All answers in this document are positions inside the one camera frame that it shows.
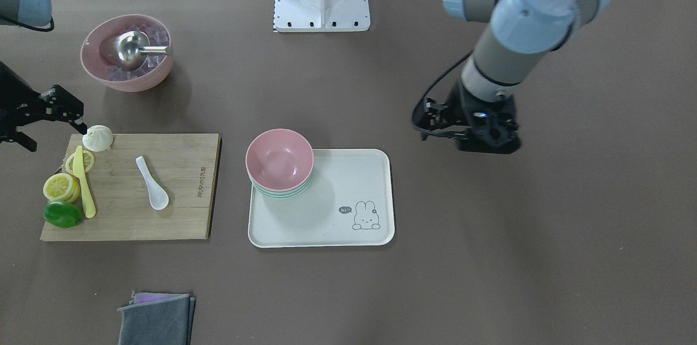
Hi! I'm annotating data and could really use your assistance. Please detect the metal ice scoop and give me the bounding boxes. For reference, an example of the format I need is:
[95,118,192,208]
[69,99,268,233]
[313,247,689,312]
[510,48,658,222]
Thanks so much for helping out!
[114,30,173,71]

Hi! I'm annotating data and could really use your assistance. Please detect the green plastic lime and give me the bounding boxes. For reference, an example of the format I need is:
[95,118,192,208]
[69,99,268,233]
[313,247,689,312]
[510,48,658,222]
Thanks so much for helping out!
[42,201,84,229]

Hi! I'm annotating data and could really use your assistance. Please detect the white toy steamed bun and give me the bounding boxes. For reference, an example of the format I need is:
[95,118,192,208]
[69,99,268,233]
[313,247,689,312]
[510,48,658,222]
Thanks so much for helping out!
[82,125,114,152]

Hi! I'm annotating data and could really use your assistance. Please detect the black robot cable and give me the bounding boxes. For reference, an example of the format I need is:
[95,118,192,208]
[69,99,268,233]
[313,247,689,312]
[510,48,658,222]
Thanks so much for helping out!
[411,0,542,142]

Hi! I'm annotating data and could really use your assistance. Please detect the white ceramic spoon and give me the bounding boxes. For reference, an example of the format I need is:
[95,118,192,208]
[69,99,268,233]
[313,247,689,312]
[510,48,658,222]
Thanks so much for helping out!
[135,156,169,211]

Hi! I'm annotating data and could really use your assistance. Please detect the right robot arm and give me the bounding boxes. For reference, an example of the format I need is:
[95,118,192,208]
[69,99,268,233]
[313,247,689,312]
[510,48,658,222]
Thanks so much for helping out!
[1,0,87,152]

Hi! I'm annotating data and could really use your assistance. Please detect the ice cubes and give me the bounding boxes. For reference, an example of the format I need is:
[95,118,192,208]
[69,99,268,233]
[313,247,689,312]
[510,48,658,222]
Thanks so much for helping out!
[100,23,171,82]

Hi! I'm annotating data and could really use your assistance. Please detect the yellow plastic knife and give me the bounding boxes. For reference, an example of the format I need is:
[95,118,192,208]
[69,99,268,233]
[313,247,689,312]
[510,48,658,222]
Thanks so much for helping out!
[72,146,97,219]

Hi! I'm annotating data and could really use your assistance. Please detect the beige tray with cartoon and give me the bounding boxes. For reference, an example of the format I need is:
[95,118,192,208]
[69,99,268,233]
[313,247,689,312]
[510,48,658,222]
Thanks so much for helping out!
[247,149,395,248]

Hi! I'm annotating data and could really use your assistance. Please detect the large pink bowl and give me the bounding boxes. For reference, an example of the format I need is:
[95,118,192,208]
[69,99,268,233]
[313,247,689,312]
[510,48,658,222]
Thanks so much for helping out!
[80,14,174,92]

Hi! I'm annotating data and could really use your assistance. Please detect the lower green bowls stack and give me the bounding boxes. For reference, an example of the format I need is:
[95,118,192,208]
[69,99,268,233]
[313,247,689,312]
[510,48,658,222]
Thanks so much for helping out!
[250,174,314,199]

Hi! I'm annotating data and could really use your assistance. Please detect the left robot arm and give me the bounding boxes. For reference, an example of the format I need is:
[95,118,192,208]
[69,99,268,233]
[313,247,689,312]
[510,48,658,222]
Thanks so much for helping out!
[411,0,612,155]

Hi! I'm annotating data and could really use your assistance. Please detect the purple cloth under grey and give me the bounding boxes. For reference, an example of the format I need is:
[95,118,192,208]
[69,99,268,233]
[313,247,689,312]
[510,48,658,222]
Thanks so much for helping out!
[129,292,175,305]

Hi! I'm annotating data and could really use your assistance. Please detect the grey folded cloth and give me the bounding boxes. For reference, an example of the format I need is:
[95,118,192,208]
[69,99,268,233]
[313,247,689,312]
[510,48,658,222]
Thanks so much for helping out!
[118,293,196,344]

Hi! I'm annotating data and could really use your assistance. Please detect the small pink bowl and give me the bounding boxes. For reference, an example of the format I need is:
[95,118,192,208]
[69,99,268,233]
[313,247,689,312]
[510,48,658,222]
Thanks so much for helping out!
[246,128,315,192]

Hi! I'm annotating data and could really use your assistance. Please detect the upper lemon slice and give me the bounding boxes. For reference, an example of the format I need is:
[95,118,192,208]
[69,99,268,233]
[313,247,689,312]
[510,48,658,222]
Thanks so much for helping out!
[42,173,81,203]

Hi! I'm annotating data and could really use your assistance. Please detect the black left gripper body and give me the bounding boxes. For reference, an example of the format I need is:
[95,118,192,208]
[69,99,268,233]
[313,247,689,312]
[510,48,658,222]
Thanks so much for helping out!
[421,79,521,155]

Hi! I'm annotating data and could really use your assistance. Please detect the bamboo cutting board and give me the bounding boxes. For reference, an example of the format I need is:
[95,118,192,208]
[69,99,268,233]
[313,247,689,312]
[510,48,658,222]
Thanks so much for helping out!
[40,133,221,242]

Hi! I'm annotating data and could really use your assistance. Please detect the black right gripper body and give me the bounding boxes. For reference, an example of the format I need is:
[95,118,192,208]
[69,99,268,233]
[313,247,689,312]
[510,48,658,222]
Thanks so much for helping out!
[1,62,84,131]

